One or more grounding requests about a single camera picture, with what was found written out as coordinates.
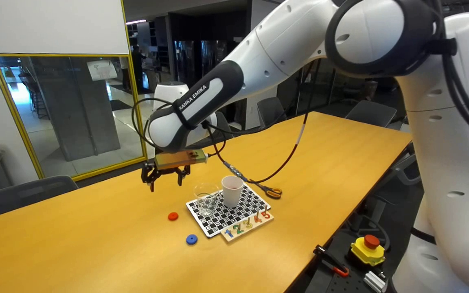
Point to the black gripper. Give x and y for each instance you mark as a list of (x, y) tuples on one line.
[(172, 167)]

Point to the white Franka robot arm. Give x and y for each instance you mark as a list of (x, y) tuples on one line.
[(452, 162)]

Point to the white paper cup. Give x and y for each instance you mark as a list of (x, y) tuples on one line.
[(232, 189)]

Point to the dark grey office chair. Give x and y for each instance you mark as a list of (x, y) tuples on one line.
[(403, 167), (225, 127), (271, 110), (23, 195), (373, 112)]

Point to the black white checkered marker board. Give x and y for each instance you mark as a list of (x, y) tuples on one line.
[(235, 215)]

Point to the wooden number peg board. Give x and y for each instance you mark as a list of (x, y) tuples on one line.
[(248, 226)]

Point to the white paper sign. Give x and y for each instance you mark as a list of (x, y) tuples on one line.
[(102, 68)]

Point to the black red hand tool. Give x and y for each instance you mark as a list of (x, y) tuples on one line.
[(331, 262)]

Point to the wide white board panel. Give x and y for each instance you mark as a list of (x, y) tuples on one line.
[(49, 26)]

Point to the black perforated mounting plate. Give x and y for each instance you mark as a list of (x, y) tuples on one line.
[(349, 283)]

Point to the yellow red emergency stop button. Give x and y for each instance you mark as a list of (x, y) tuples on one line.
[(369, 249)]

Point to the silver metal block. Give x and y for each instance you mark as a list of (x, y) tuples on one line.
[(375, 280)]

